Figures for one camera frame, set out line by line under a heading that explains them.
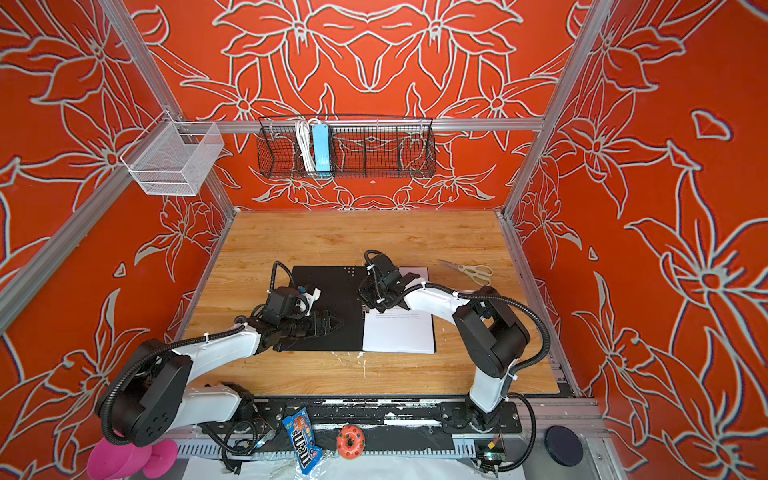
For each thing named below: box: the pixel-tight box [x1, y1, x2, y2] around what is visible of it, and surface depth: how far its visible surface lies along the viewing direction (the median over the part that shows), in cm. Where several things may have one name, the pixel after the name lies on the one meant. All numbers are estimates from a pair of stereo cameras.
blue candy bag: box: [282, 407, 323, 475], surface depth 70 cm
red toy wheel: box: [336, 425, 365, 460], surface depth 70 cm
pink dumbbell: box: [88, 438, 178, 480], surface depth 58 cm
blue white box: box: [312, 124, 331, 172], surface depth 91 cm
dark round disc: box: [544, 425, 584, 467], surface depth 70 cm
